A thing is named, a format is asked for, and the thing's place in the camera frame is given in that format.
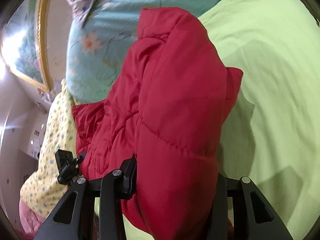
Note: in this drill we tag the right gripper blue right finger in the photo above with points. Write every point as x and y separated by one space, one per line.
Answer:
254 217

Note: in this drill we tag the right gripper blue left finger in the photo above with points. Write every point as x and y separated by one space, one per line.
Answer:
73 215

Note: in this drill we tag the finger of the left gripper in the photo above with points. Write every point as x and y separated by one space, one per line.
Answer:
80 158

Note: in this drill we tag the red quilted puffer jacket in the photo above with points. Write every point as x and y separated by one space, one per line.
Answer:
166 109

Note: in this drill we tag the pink sleeved left forearm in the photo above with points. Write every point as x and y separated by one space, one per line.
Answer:
30 221

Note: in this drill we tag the yellow cartoon print blanket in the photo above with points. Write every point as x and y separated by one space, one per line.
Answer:
41 191

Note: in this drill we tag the teal floral quilt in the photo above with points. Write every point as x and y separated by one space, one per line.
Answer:
96 51

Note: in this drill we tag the light green bed sheet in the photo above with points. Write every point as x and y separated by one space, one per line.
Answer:
272 133

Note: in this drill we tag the gold framed wall picture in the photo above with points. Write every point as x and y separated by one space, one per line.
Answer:
24 43

